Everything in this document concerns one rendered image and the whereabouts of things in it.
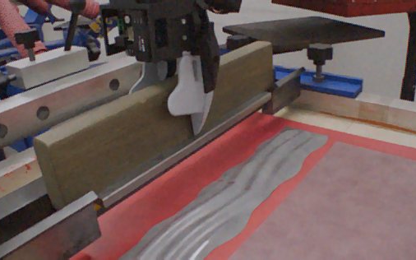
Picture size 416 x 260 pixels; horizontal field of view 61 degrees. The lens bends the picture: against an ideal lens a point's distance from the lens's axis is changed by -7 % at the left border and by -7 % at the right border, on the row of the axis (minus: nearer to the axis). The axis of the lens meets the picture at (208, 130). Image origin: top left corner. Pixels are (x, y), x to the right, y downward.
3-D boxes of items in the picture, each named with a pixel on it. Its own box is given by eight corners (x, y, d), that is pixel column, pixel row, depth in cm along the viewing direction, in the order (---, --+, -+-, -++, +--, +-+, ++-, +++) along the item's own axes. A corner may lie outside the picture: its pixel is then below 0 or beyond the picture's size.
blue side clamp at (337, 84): (359, 117, 62) (363, 77, 59) (350, 127, 59) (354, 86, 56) (218, 88, 79) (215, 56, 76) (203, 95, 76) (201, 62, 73)
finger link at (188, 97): (166, 150, 39) (146, 63, 36) (201, 129, 44) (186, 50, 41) (188, 154, 38) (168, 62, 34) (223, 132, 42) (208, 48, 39)
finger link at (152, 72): (123, 132, 43) (119, 55, 38) (159, 114, 47) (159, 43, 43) (142, 142, 42) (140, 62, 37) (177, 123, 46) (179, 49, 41)
